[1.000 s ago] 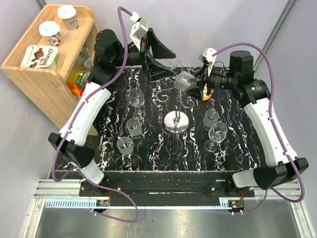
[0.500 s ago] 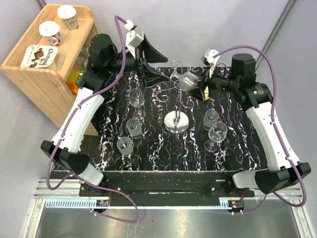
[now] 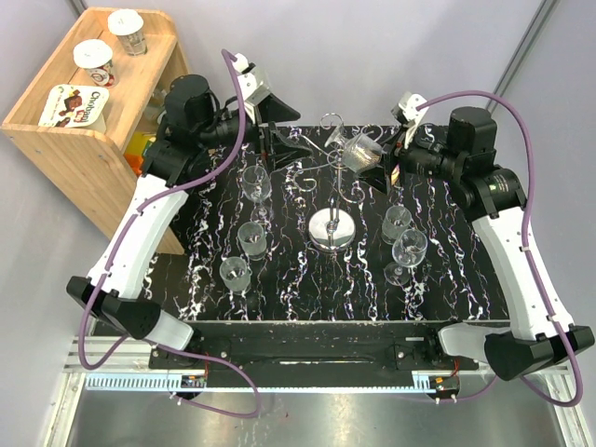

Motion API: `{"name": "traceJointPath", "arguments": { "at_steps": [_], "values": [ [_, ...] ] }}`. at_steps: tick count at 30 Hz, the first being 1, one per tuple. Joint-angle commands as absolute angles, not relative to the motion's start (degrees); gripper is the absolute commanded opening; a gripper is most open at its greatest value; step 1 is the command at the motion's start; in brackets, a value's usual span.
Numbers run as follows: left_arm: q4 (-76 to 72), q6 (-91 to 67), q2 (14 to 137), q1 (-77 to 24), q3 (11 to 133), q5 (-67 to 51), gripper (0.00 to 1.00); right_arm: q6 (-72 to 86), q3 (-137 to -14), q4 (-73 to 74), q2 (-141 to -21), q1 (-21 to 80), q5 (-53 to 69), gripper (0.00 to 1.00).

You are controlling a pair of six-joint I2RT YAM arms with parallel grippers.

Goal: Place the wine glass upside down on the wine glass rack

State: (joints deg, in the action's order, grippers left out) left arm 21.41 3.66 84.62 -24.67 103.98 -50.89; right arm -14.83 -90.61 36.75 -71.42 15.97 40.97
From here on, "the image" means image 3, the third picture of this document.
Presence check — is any wooden shelf unit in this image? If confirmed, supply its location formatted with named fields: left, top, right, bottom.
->
left=1, top=7, right=190, bottom=237

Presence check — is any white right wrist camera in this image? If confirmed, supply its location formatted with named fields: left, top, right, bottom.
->
left=391, top=92, right=428, bottom=148

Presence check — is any chrome wine glass rack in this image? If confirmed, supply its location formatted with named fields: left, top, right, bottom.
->
left=307, top=113, right=372, bottom=253

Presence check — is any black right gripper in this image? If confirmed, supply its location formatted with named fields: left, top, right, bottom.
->
left=354, top=122, right=464, bottom=196

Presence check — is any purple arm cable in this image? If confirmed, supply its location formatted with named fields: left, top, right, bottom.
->
left=416, top=89, right=586, bottom=409
left=79, top=48, right=265, bottom=419

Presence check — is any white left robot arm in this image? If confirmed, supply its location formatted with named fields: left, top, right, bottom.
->
left=66, top=73, right=308, bottom=368

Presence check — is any clear smooth wine glass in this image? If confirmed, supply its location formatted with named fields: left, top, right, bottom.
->
left=241, top=165, right=272, bottom=223

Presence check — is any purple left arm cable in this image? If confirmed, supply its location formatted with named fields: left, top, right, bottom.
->
left=79, top=48, right=265, bottom=419

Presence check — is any clear patterned short goblet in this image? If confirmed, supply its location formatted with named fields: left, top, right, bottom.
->
left=237, top=222, right=267, bottom=261

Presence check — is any patterned glass goblet right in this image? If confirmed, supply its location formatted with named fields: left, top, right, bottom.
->
left=382, top=205, right=412, bottom=245

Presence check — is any ribbed glass goblet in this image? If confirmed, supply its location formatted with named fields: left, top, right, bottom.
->
left=324, top=126, right=383, bottom=174

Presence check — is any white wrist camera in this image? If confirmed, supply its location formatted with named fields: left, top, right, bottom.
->
left=232, top=53, right=271, bottom=105
left=391, top=92, right=428, bottom=148

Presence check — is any Chobani yogurt cup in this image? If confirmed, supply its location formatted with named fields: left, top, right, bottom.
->
left=38, top=84, right=110, bottom=133

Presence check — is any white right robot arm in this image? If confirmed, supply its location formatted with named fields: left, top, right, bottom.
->
left=360, top=106, right=595, bottom=381

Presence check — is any glass bottle on shelf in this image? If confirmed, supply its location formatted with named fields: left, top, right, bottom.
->
left=142, top=88, right=168, bottom=125

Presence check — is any frosted short goblet front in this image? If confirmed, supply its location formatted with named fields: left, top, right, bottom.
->
left=219, top=257, right=251, bottom=294

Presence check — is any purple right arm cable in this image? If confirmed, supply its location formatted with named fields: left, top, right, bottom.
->
left=416, top=89, right=586, bottom=409

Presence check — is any orange juice carton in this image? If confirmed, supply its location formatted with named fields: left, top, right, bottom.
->
left=124, top=132, right=156, bottom=177

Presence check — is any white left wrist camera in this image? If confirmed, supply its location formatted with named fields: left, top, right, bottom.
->
left=232, top=53, right=271, bottom=105

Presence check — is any white lidded yogurt cup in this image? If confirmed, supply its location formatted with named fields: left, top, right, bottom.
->
left=73, top=39, right=117, bottom=88

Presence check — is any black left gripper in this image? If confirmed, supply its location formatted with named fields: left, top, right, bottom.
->
left=197, top=93, right=314, bottom=169

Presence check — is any clear cup white lid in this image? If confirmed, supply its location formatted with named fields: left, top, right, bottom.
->
left=107, top=9, right=147, bottom=56

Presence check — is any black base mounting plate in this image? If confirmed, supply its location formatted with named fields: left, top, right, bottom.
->
left=147, top=318, right=481, bottom=390

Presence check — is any clear wine glass right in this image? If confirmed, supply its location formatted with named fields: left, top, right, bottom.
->
left=384, top=228, right=428, bottom=286

